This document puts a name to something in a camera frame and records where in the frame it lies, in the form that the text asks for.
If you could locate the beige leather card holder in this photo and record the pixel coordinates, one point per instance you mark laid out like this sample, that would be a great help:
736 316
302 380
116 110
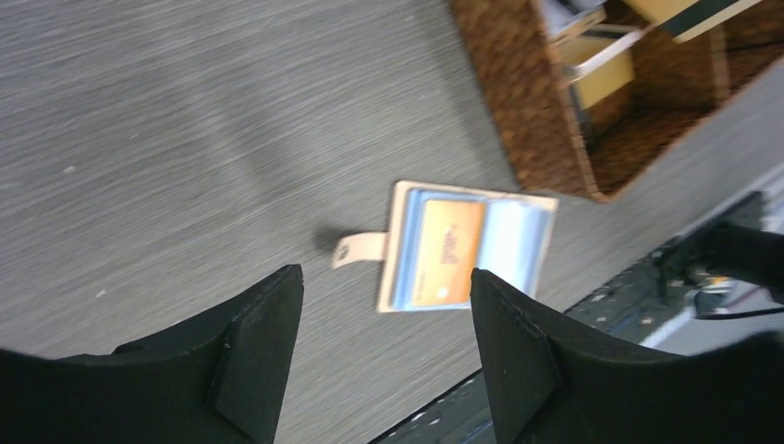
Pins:
515 237

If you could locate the woven wicker divided basket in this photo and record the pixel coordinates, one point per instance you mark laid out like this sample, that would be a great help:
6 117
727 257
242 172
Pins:
587 95

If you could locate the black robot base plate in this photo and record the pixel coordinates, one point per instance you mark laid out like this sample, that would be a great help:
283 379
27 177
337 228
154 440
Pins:
714 286

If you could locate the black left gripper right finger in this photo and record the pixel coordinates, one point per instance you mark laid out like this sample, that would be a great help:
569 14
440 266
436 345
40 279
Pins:
552 379

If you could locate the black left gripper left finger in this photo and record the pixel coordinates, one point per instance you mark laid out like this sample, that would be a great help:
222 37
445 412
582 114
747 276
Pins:
217 377

